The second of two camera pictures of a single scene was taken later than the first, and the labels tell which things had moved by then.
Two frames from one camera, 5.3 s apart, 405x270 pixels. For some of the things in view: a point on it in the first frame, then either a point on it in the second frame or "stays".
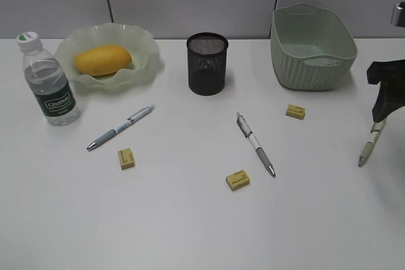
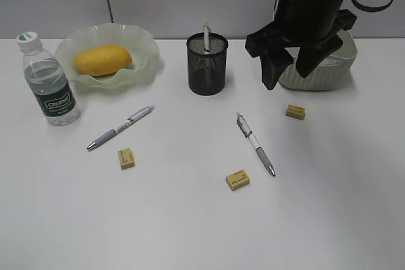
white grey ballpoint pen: (245, 129) stays
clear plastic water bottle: (47, 81) stays
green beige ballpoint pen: (375, 130) → (207, 50)
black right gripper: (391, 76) → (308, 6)
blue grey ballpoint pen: (137, 116) stays
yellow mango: (102, 59) stays
